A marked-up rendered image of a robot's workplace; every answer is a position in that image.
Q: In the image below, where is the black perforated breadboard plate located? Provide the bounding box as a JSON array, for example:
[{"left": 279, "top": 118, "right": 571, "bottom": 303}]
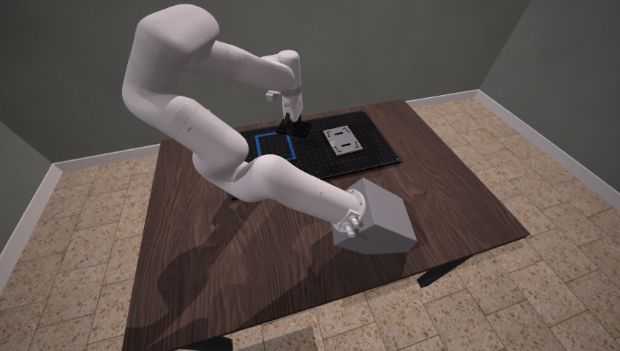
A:
[{"left": 238, "top": 110, "right": 401, "bottom": 181}]

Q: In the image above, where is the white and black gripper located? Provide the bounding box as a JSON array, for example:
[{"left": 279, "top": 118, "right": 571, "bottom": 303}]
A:
[{"left": 282, "top": 93, "right": 303, "bottom": 136}]

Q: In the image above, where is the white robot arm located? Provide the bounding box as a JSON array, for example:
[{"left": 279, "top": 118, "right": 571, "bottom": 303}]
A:
[{"left": 122, "top": 4, "right": 366, "bottom": 238}]

